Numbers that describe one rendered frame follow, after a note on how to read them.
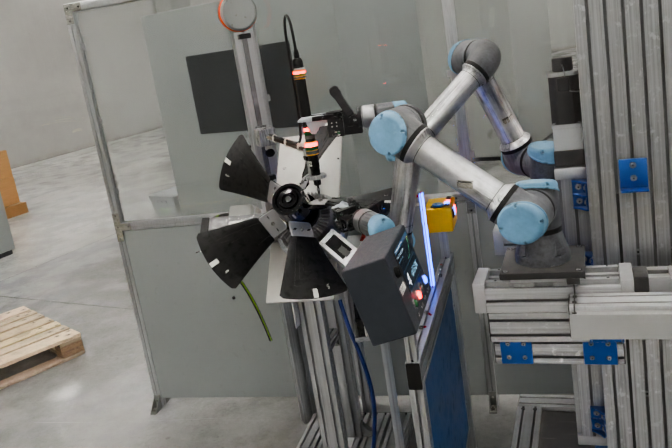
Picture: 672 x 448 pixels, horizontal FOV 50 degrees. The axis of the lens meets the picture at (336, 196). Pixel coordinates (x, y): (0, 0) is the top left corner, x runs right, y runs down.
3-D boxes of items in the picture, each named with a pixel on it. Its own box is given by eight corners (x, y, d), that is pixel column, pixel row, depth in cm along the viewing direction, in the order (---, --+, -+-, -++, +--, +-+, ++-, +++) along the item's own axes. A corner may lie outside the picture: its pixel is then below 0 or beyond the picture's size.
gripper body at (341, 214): (330, 207, 228) (345, 214, 217) (354, 199, 230) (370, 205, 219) (336, 230, 230) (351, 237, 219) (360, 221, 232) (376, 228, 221)
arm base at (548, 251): (571, 248, 208) (568, 215, 206) (570, 267, 194) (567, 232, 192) (518, 250, 213) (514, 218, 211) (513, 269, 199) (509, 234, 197)
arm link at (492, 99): (531, 185, 252) (458, 51, 234) (507, 179, 265) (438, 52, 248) (556, 165, 254) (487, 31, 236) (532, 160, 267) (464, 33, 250)
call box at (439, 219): (432, 224, 278) (428, 198, 276) (458, 222, 276) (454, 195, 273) (426, 237, 263) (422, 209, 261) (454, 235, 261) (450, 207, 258)
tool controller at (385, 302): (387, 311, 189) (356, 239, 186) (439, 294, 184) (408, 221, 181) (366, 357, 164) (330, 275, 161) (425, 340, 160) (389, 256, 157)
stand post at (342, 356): (346, 448, 312) (303, 191, 286) (366, 448, 310) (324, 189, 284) (344, 454, 308) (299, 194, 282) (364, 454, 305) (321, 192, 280)
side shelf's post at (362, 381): (367, 421, 331) (339, 249, 312) (375, 421, 329) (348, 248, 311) (365, 425, 327) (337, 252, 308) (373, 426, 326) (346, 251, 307)
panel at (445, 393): (466, 429, 290) (447, 275, 275) (470, 429, 290) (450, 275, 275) (444, 584, 213) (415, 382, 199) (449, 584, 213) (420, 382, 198)
